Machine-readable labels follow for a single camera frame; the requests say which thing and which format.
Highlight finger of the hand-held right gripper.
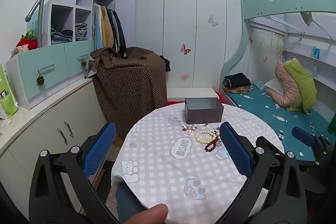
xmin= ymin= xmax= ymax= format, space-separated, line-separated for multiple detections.
xmin=292 ymin=126 xmax=316 ymax=147

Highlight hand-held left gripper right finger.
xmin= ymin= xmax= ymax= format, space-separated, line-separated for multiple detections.
xmin=219 ymin=122 xmax=307 ymax=224

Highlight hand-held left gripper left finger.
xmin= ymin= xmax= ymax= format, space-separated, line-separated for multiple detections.
xmin=29 ymin=122 xmax=117 ymax=224

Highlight dark red bead bracelet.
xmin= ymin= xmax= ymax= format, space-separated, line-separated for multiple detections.
xmin=205 ymin=132 xmax=222 ymax=152

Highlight cream bead bracelet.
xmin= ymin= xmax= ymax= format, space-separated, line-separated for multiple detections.
xmin=195 ymin=130 xmax=217 ymax=145

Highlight grey metal box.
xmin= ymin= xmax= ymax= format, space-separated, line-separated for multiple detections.
xmin=184 ymin=97 xmax=224 ymax=125

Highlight small silver pink jewelry pieces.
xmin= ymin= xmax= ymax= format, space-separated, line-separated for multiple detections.
xmin=181 ymin=123 xmax=197 ymax=137

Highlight person's left hand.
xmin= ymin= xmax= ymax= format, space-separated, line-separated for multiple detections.
xmin=123 ymin=203 xmax=169 ymax=224

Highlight teal printed bed sheet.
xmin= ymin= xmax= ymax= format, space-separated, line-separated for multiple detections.
xmin=227 ymin=81 xmax=336 ymax=164

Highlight white cloth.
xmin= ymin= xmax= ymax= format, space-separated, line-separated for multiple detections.
xmin=264 ymin=78 xmax=285 ymax=96

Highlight round table, checked cloth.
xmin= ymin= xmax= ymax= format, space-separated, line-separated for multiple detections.
xmin=112 ymin=102 xmax=285 ymax=224

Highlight person's leg blue jeans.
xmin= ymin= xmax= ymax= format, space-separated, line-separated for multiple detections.
xmin=115 ymin=182 xmax=147 ymax=224

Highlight white low cabinet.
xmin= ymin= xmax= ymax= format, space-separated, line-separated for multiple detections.
xmin=0 ymin=77 xmax=108 ymax=214

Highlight brown dotted cloth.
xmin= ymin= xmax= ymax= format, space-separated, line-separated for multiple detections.
xmin=89 ymin=46 xmax=168 ymax=139

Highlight folded dark clothes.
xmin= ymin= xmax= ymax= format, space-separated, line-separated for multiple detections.
xmin=223 ymin=73 xmax=253 ymax=95

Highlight white platform board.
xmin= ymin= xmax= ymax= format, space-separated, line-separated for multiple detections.
xmin=167 ymin=88 xmax=218 ymax=102

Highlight teal drawer cabinet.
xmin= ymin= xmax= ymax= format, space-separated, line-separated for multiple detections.
xmin=5 ymin=39 xmax=96 ymax=110

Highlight black garment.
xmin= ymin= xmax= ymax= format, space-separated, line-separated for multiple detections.
xmin=160 ymin=56 xmax=172 ymax=72

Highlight green paper bag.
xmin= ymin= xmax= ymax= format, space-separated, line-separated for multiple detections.
xmin=0 ymin=64 xmax=19 ymax=120

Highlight dark hanging garments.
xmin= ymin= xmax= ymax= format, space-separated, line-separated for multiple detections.
xmin=108 ymin=9 xmax=126 ymax=53

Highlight folded grey patterned clothes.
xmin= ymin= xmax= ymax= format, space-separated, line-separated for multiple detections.
xmin=75 ymin=23 xmax=88 ymax=41

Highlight folded blue clothes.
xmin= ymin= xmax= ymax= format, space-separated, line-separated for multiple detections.
xmin=51 ymin=27 xmax=73 ymax=43

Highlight grey hanging item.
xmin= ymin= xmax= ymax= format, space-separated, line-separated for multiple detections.
xmin=301 ymin=11 xmax=313 ymax=26

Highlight light blue hanging garment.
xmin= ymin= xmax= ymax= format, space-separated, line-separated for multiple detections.
xmin=93 ymin=4 xmax=103 ymax=49

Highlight tan hanging garment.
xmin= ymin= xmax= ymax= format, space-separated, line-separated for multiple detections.
xmin=101 ymin=6 xmax=114 ymax=49

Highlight pink plush toy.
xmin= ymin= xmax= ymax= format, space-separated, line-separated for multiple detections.
xmin=13 ymin=44 xmax=29 ymax=57

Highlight red strawberry plush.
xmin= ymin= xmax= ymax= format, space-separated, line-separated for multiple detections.
xmin=16 ymin=31 xmax=38 ymax=51

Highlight white wardrobe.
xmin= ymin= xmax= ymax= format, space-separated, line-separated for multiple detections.
xmin=135 ymin=0 xmax=252 ymax=89

